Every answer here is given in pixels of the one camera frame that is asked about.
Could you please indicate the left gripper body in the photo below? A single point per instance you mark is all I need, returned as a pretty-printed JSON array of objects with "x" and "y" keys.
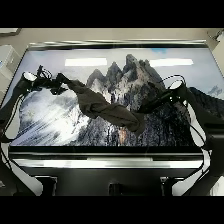
[{"x": 58, "y": 86}]

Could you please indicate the dark grey garment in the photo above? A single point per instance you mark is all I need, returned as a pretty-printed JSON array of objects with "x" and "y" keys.
[{"x": 100, "y": 107}]

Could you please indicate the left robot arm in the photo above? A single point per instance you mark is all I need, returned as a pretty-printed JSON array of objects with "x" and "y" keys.
[{"x": 15, "y": 96}]

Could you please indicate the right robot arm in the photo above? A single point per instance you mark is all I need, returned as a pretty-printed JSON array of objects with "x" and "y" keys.
[{"x": 203, "y": 114}]

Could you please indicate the silver frame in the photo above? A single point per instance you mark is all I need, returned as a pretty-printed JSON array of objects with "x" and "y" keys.
[{"x": 100, "y": 163}]

